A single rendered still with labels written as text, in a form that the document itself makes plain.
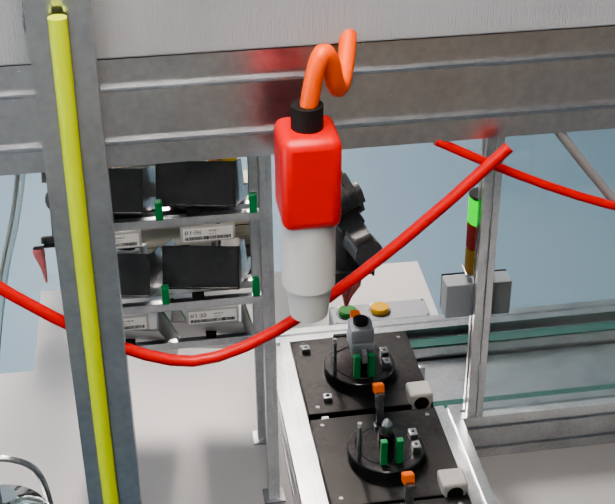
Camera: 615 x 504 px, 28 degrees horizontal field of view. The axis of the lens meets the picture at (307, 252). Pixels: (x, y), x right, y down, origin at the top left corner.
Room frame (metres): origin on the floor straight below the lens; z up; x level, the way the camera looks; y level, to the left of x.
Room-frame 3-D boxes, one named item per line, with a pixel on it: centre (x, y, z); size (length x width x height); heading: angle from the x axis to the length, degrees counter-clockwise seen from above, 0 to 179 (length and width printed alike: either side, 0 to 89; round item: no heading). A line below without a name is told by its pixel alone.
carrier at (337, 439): (1.74, -0.14, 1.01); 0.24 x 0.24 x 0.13; 8
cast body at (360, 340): (1.98, -0.10, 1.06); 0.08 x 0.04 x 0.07; 8
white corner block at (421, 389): (1.91, -0.21, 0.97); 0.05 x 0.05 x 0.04; 8
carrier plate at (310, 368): (1.99, -0.10, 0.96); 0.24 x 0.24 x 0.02; 8
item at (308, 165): (0.87, -0.01, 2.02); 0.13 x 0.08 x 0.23; 8
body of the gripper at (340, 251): (2.11, -0.08, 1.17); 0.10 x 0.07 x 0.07; 99
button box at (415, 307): (2.22, -0.15, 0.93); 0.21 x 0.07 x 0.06; 98
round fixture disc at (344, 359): (1.99, -0.10, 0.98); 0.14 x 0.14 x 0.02
